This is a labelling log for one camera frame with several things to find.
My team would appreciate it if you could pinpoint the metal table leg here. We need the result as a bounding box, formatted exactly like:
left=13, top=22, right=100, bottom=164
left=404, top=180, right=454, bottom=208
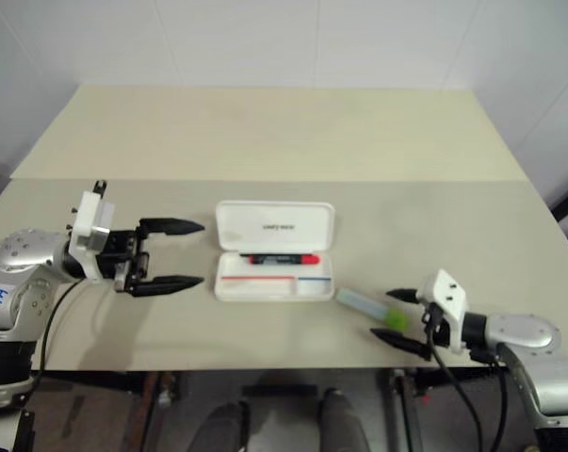
left=388, top=368, right=427, bottom=452
left=140, top=371, right=180, bottom=410

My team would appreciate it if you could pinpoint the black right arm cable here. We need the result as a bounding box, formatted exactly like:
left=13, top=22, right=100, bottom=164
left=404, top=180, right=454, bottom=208
left=423, top=310, right=481, bottom=452
left=470, top=345, right=510, bottom=452

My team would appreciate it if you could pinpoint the translucent marker with green cap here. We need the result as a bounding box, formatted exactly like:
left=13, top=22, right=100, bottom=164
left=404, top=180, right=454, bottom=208
left=335, top=286, right=408, bottom=330

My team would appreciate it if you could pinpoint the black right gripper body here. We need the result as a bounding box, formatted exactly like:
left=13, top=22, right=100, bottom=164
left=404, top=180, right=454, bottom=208
left=421, top=303, right=450, bottom=353

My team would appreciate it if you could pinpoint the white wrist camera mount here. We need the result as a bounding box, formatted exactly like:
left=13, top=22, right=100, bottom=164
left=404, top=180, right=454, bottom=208
left=68, top=179, right=119, bottom=284
left=414, top=268, right=469, bottom=353

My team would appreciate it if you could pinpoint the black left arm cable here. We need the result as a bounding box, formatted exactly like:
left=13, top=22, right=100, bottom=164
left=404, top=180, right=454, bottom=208
left=27, top=278, right=88, bottom=383

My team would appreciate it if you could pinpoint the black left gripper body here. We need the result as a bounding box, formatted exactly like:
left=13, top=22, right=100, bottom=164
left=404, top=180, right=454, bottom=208
left=96, top=227, right=152, bottom=294

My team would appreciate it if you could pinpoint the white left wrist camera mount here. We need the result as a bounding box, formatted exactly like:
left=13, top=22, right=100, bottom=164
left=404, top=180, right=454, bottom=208
left=68, top=179, right=119, bottom=284

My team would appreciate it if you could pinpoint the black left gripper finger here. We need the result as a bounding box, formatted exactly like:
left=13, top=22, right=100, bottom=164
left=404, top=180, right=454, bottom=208
left=137, top=217, right=206, bottom=242
left=129, top=274, right=205, bottom=299

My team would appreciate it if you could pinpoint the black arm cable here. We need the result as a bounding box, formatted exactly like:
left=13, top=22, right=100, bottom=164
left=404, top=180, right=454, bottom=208
left=423, top=310, right=481, bottom=452
left=27, top=278, right=88, bottom=383
left=470, top=345, right=510, bottom=452

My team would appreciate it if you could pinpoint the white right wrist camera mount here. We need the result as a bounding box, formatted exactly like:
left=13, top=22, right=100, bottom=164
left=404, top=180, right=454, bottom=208
left=414, top=268, right=469, bottom=353

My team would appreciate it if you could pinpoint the white open pencil case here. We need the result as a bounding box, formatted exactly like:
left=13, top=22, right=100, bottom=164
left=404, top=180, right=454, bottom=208
left=213, top=200, right=337, bottom=303

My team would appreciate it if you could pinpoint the red marker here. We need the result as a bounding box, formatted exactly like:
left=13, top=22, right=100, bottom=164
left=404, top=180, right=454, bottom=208
left=238, top=251, right=321, bottom=266

